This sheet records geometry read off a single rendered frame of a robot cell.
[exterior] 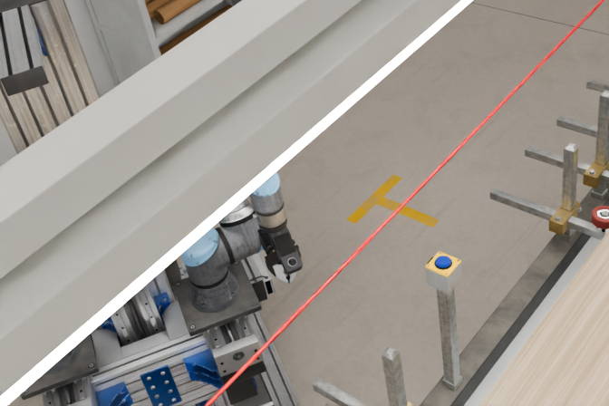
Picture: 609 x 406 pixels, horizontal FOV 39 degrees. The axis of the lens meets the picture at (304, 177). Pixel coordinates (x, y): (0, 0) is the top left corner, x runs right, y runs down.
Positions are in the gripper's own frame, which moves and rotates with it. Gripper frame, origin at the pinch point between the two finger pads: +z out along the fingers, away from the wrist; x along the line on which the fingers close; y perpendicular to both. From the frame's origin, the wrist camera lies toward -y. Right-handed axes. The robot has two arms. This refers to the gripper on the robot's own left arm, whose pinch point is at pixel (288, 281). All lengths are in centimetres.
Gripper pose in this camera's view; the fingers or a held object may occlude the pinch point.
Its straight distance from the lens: 223.2
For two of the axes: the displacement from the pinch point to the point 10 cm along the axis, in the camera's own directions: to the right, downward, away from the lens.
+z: 1.6, 7.6, 6.3
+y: -3.4, -5.6, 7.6
